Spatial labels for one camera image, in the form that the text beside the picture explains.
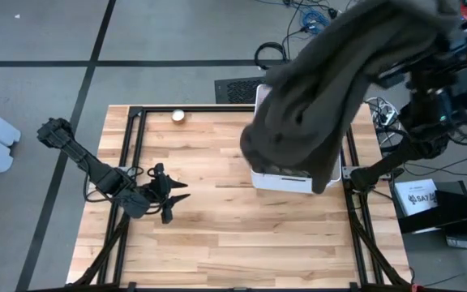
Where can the black metal table frame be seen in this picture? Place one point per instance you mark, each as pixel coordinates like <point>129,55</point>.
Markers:
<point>156,108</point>

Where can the black cart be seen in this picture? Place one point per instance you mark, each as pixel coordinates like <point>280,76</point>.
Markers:
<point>452,209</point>

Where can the white plastic laundry basket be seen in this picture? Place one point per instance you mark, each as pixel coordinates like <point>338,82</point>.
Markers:
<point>278,182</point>

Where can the dark olive green garment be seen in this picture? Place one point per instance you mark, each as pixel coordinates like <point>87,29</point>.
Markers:
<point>318,101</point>

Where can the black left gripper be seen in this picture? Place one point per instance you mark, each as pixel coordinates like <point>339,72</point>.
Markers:
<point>162,192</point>

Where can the black perforated floor panel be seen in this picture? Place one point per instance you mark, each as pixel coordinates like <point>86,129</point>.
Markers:
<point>233,91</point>

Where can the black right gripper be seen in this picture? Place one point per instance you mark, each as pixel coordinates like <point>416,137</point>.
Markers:
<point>460,52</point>

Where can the small round cream tin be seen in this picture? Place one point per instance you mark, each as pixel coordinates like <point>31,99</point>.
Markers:
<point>178,116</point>

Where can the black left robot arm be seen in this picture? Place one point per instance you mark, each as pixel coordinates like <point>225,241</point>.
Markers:
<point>95,172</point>

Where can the white power strip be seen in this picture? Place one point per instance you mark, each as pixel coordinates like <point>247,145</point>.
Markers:
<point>385,117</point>

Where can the white printed box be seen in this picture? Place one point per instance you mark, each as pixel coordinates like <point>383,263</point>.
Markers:
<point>414,194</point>

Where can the black power strip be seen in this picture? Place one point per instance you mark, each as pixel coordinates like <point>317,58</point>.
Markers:
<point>332,13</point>

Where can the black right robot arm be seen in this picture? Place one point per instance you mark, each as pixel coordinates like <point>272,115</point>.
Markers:
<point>395,158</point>

